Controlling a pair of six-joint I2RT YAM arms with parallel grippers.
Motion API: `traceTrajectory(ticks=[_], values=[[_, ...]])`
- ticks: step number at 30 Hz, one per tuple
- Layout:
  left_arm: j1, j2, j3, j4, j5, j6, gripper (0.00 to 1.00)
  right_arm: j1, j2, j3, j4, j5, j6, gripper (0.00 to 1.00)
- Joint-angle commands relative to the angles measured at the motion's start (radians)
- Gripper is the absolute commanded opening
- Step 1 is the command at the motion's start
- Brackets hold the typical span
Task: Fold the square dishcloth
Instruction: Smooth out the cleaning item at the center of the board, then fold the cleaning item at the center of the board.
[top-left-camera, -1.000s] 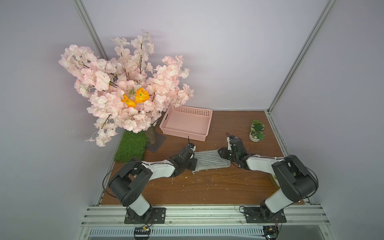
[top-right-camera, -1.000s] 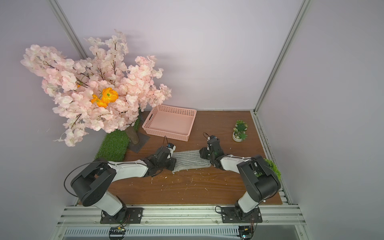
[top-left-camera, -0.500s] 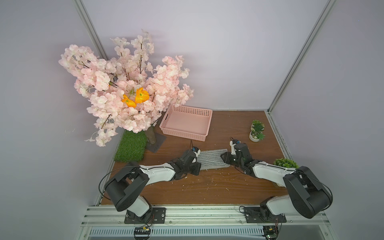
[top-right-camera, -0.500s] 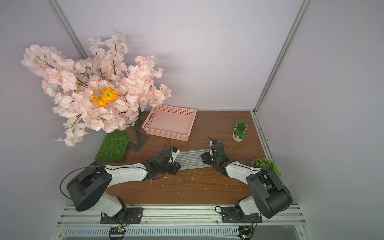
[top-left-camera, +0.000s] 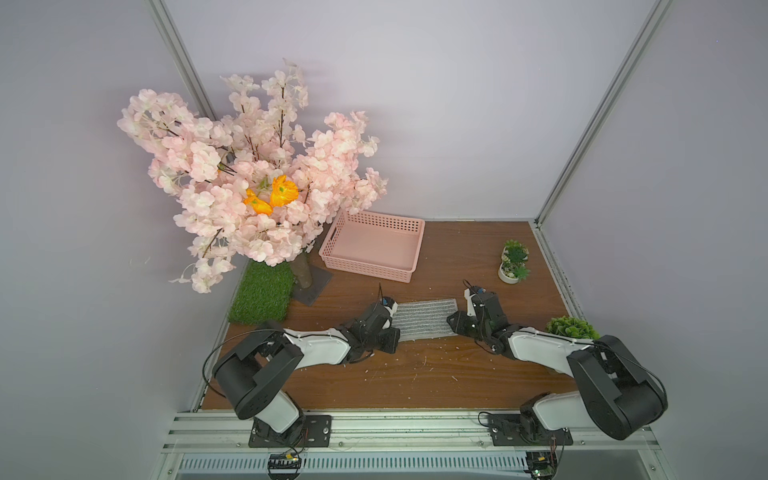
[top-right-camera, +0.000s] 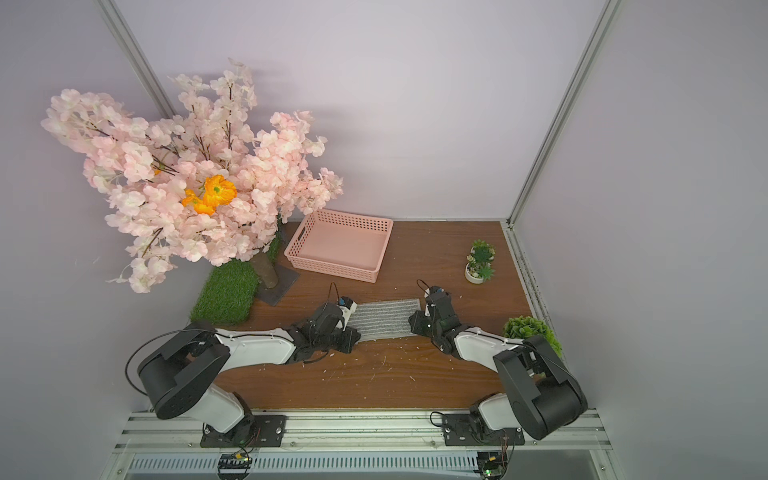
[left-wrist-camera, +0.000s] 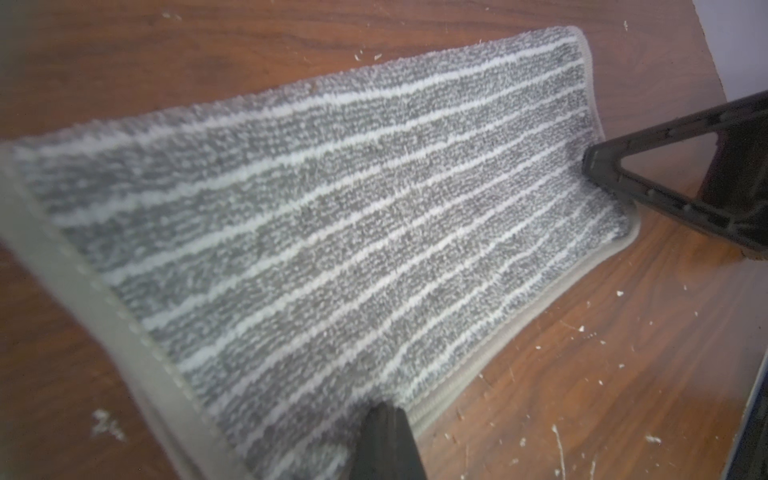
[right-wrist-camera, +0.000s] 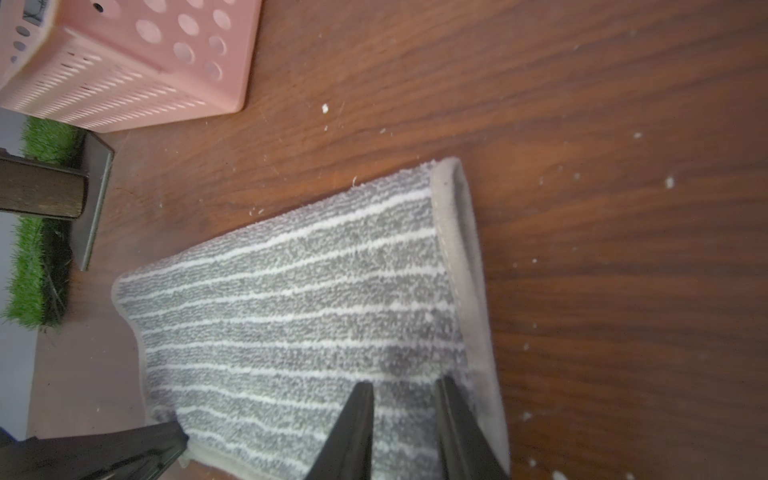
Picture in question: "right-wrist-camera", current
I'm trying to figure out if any green artificial grass mat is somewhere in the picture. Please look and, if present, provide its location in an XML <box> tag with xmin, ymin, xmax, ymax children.
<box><xmin>3</xmin><ymin>117</ymin><xmax>84</xmax><ymax>331</ymax></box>

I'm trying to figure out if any dark square tree base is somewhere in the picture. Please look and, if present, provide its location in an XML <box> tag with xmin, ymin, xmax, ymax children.
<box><xmin>69</xmin><ymin>132</ymin><xmax>114</xmax><ymax>271</ymax></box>

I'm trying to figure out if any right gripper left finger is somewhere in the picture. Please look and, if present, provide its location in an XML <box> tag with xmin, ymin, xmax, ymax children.
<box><xmin>305</xmin><ymin>382</ymin><xmax>374</xmax><ymax>480</ymax></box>

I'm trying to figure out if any grey striped dishcloth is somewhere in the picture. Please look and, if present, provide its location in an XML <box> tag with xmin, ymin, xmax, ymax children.
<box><xmin>112</xmin><ymin>157</ymin><xmax>510</xmax><ymax>479</ymax></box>

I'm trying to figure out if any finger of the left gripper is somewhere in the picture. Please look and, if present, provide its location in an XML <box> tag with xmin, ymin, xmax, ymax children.
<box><xmin>1</xmin><ymin>421</ymin><xmax>188</xmax><ymax>479</ymax></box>

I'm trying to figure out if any pink perforated plastic basket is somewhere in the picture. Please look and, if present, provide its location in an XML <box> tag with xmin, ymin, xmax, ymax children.
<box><xmin>1</xmin><ymin>0</ymin><xmax>262</xmax><ymax>133</ymax></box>

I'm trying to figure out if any pink cherry blossom tree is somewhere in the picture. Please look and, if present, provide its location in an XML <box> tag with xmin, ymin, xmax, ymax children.
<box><xmin>1</xmin><ymin>149</ymin><xmax>87</xmax><ymax>220</ymax></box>

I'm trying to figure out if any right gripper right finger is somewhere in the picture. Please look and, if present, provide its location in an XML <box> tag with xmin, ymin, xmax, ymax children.
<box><xmin>435</xmin><ymin>376</ymin><xmax>509</xmax><ymax>480</ymax></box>

